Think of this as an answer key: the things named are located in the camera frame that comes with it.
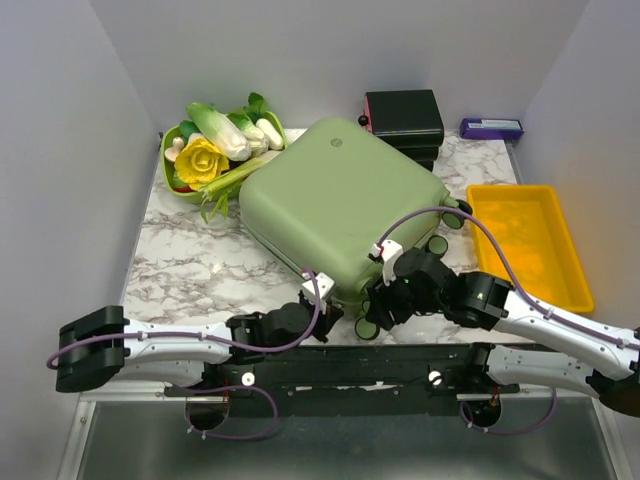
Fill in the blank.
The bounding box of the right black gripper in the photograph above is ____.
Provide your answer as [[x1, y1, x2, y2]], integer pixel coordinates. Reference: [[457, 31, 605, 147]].
[[363, 269, 445, 331]]

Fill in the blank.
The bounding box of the green hard-shell suitcase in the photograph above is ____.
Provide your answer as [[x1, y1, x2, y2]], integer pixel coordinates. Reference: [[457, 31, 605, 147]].
[[239, 118, 472, 318]]

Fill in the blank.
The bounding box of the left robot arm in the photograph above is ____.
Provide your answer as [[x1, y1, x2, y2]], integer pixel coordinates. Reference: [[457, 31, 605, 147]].
[[47, 293, 344, 395]]

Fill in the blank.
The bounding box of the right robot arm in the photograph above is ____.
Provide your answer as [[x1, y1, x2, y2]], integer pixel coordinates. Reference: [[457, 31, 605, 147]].
[[368, 243, 639, 417]]

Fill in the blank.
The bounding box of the yellow plastic tray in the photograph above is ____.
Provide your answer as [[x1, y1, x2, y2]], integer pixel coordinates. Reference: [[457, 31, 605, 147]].
[[467, 185, 595, 314]]

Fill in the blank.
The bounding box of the black stacked case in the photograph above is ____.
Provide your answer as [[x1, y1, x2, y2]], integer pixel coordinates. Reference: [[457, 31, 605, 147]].
[[357, 89, 445, 171]]

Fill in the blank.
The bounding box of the purple box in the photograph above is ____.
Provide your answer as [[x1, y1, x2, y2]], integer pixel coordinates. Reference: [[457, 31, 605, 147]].
[[459, 118, 524, 141]]

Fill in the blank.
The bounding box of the celery stalk toy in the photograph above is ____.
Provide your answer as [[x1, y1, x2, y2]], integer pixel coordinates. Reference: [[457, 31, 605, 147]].
[[198, 150, 281, 224]]

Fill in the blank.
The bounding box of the white radish toy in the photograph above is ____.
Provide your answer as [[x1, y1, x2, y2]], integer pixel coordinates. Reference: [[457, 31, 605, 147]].
[[256, 118, 284, 151]]

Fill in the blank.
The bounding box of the bok choy toy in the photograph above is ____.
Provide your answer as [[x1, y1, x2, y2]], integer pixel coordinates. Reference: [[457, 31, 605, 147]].
[[227, 112, 269, 157]]

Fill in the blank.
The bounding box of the green vegetable basket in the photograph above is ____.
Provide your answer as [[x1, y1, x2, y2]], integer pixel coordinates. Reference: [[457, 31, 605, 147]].
[[161, 111, 289, 205]]

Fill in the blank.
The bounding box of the yellow cabbage toy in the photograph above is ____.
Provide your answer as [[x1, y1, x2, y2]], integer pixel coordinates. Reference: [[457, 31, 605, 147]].
[[174, 137, 230, 191]]

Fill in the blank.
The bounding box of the napa cabbage toy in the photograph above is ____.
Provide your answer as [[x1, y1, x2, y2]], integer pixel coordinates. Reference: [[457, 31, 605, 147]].
[[186, 102, 251, 162]]

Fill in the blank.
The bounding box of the green leafy vegetable toy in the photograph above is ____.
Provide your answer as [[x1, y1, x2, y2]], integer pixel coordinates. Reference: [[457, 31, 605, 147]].
[[243, 92, 269, 122]]

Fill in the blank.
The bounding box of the mushroom toy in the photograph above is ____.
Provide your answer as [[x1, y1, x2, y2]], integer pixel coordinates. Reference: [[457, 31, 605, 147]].
[[164, 136, 185, 163]]

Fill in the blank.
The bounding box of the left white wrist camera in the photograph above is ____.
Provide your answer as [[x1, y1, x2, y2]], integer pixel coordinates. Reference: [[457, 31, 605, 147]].
[[301, 269, 335, 310]]

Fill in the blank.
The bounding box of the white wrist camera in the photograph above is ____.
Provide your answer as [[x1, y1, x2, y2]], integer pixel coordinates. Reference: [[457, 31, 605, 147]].
[[301, 269, 335, 310], [368, 239, 404, 285]]

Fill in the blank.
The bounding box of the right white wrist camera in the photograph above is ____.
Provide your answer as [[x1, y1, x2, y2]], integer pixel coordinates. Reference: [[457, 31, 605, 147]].
[[368, 239, 404, 285]]

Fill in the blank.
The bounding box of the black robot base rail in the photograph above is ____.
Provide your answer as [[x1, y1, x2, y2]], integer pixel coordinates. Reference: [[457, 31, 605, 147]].
[[165, 343, 519, 418]]

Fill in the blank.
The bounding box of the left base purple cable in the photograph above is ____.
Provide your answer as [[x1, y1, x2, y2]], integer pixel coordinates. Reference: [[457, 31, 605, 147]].
[[179, 381, 280, 442]]

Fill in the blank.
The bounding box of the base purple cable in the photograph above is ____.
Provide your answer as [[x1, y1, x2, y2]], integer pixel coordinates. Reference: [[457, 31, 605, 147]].
[[459, 385, 558, 436], [179, 381, 280, 442]]

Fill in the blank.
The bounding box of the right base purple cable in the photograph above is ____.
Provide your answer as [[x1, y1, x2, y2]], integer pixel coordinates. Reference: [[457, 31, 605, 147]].
[[459, 385, 558, 436]]

